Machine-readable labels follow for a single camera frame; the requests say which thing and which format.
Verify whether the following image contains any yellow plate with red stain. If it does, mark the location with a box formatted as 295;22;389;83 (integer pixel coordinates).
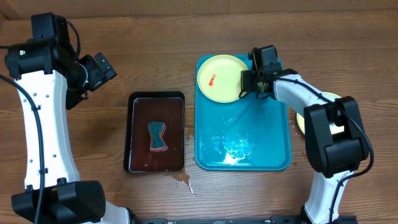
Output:
197;55;248;103

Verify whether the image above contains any orange and green sponge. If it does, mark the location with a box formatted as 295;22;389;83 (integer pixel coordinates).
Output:
148;121;168;152

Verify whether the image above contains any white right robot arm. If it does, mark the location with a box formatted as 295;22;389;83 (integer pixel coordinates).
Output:
240;69;374;223

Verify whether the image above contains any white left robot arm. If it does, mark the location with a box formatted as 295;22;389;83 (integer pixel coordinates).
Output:
6;34;135;223

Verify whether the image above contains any blue plastic tray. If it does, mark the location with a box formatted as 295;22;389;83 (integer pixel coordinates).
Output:
194;54;292;172

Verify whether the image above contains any black water basin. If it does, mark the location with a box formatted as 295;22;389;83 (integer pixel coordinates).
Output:
123;91;185;173

